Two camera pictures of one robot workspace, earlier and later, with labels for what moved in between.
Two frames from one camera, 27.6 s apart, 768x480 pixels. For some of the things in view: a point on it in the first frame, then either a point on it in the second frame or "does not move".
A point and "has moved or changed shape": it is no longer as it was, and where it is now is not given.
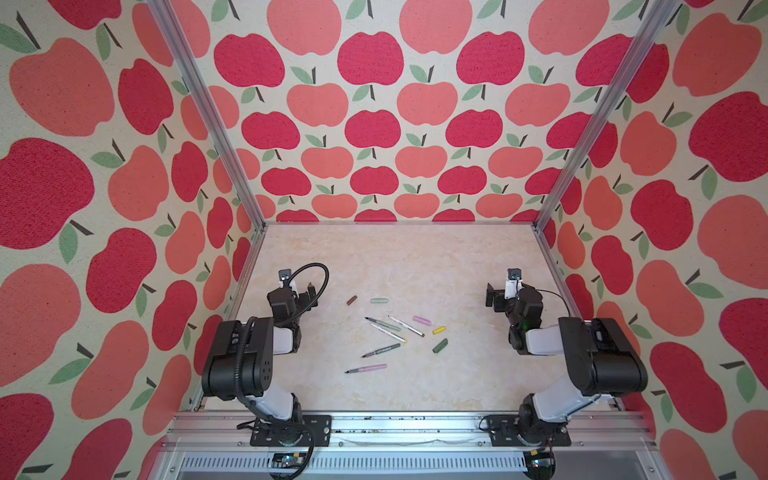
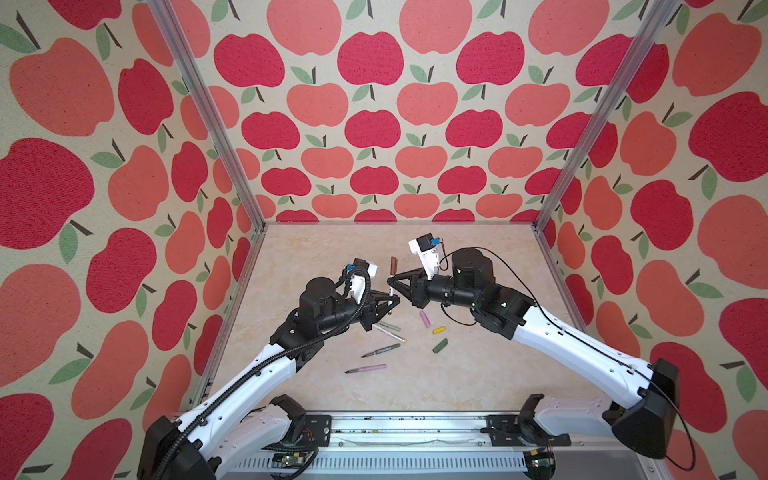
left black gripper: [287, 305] -> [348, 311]
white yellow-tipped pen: [390, 333] does not move
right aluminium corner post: [657, 17] does not move
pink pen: [366, 368] does not move
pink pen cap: [423, 321] has moved or changed shape
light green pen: [385, 325] does not move
